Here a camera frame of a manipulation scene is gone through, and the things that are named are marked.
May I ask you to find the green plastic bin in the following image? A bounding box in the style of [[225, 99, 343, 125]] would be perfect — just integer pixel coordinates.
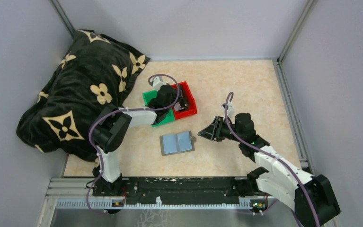
[[142, 90, 175, 127]]

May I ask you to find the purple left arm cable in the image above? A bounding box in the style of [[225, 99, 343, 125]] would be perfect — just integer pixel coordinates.
[[85, 74, 181, 217]]

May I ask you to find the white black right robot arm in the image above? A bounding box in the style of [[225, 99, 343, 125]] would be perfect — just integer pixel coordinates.
[[198, 113, 341, 227]]

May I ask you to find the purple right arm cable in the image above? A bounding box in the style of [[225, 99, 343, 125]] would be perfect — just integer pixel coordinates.
[[222, 91, 321, 227]]

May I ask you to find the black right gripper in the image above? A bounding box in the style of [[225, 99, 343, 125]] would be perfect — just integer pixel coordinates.
[[198, 115, 244, 142]]

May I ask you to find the black floral plush blanket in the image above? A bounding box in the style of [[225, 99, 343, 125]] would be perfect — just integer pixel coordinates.
[[16, 30, 150, 162]]

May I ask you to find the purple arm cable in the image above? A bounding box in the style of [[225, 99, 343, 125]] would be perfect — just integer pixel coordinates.
[[222, 91, 321, 227], [85, 74, 181, 217]]

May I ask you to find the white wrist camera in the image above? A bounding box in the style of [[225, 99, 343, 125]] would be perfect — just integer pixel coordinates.
[[149, 77, 166, 91], [222, 101, 235, 118]]

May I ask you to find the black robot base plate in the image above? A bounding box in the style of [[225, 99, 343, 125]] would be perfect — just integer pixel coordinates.
[[92, 177, 270, 207]]

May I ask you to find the grey leather card holder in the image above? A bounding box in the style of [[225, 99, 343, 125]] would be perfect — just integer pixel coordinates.
[[159, 131, 196, 156]]

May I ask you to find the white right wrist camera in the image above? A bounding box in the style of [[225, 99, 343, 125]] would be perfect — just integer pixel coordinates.
[[222, 101, 235, 118]]

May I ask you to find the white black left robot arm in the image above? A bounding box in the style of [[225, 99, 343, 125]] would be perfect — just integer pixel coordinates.
[[88, 83, 183, 196]]

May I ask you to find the slotted grey cable duct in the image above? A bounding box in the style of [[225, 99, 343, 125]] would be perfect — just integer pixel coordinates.
[[55, 197, 266, 210]]

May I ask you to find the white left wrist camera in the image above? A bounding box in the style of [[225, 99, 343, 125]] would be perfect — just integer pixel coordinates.
[[149, 77, 166, 91]]

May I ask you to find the red plastic bin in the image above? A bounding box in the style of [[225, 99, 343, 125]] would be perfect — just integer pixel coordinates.
[[173, 81, 197, 120]]

